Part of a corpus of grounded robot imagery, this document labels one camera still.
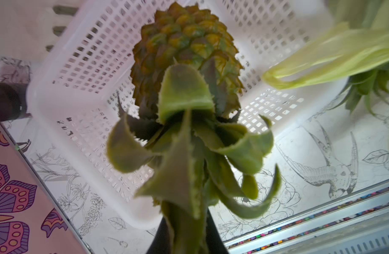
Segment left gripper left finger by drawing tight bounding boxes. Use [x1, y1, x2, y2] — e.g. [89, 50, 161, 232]
[146, 218, 171, 254]

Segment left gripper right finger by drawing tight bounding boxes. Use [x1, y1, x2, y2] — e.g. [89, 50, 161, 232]
[206, 210, 229, 254]

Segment pineapple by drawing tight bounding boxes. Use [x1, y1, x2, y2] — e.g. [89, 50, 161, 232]
[106, 1, 282, 254]

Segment pineapple nearer basket front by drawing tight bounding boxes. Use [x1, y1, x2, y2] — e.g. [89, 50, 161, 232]
[333, 62, 389, 117]

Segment yellow-green plastic bag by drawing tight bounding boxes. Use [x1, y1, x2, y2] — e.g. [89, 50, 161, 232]
[262, 1, 389, 90]

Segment white perforated plastic basket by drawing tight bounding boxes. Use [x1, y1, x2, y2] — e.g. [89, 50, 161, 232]
[27, 1, 347, 230]

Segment small black round jar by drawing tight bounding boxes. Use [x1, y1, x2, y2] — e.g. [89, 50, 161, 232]
[0, 82, 32, 122]

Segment aluminium front rail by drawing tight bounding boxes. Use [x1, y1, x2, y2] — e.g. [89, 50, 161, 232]
[225, 180, 389, 254]

